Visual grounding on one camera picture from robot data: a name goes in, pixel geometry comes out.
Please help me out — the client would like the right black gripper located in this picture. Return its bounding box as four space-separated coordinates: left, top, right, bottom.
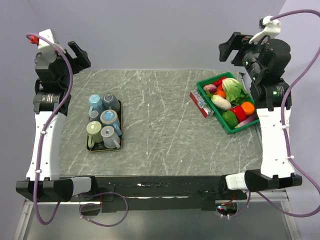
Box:
217 32 270 81

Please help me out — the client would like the light blue faceted mug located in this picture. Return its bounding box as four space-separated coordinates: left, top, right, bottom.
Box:
88 94 106 115

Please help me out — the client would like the dark grey mug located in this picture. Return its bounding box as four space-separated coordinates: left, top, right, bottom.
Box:
102 93 121 113

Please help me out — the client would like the small patterned grey mug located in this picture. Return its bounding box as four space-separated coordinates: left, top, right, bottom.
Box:
89 110 100 122

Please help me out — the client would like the blue mug orange inside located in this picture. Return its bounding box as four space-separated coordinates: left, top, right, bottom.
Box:
100 109 122 137

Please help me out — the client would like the pale green mug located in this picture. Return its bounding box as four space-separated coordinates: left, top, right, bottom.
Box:
86 121 103 148

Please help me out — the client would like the white grey mug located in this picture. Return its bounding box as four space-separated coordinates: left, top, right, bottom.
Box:
100 126 121 149

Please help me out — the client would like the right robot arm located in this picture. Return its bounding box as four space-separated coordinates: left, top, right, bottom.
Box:
218 32 303 200

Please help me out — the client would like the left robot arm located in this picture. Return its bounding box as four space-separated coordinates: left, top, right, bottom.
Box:
16 49 99 202

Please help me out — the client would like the red chili toy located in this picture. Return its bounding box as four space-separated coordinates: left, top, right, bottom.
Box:
202 76 227 89

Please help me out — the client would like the purple onion toy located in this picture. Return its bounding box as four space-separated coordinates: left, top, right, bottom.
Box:
203 84 217 94

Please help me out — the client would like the green cabbage toy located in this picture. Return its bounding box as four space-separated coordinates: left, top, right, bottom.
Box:
222 78 249 106

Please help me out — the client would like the orange carrot toy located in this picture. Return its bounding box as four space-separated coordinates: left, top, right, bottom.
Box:
214 85 226 99

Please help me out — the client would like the white radish toy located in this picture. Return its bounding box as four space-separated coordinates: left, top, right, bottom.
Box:
211 95 232 111

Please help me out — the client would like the orange toy fruit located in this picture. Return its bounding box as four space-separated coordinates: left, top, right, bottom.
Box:
240 101 255 116

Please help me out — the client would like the green plastic basket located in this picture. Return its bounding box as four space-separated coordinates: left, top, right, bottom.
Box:
196 72 260 135

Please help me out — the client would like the red white carton box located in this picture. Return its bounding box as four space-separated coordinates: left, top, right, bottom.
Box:
189 90 214 118

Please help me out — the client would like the red bell pepper toy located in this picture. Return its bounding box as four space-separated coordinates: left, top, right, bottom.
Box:
231 105 247 123

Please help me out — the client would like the green bell pepper toy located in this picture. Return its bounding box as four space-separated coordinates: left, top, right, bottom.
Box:
222 110 238 129

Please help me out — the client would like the purple eggplant toy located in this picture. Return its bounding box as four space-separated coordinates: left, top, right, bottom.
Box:
234 113 258 129

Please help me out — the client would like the black serving tray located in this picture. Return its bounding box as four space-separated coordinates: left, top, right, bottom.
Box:
85 93 123 152

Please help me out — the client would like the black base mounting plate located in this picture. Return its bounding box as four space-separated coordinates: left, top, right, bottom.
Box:
80 176 247 213

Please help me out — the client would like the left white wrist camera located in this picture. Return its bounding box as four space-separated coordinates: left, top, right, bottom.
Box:
27 29 66 53

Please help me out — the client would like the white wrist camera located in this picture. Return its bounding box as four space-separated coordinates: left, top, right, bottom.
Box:
249 15 281 44
27 29 66 53

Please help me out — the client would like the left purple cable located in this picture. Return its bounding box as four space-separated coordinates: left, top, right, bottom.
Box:
25 32 74 226

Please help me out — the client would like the purple cable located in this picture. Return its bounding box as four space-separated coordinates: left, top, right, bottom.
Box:
25 32 74 226
257 9 320 218

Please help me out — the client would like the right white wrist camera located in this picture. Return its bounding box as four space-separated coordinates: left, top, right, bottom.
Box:
249 15 281 44

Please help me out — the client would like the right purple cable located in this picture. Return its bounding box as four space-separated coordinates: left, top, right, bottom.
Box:
257 9 320 218

